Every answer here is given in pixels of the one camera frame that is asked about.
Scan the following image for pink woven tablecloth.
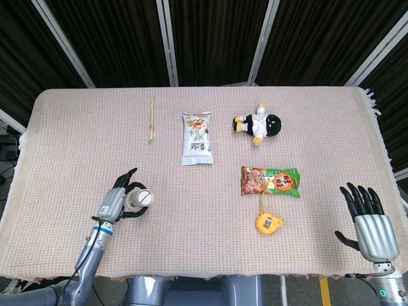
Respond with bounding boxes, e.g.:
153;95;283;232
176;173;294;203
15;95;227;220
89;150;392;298
0;85;408;282

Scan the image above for white paper cup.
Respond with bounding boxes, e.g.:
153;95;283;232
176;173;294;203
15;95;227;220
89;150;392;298
125;189;154;211

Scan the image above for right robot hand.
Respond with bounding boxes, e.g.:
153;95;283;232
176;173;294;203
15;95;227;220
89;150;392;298
334;182;400;263

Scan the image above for black and white plush doll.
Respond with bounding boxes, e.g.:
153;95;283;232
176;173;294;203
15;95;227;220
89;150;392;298
233;101;282;147

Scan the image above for green and orange snack packet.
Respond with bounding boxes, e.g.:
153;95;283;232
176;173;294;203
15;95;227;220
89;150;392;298
240;165;302;198

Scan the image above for yellow tape measure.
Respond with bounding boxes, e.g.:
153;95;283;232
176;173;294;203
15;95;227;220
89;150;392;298
254;191;285;237

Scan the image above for wrapped wooden chopsticks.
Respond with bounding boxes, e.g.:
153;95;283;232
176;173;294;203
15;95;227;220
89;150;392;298
147;96;156;143

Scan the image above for white snack packet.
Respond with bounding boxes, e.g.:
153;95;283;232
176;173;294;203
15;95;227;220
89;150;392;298
180;111;214;166

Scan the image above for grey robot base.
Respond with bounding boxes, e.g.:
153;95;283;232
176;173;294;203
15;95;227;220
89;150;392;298
126;274;266;306

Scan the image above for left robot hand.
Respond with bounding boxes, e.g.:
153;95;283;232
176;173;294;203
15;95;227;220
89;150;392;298
92;168;150;223

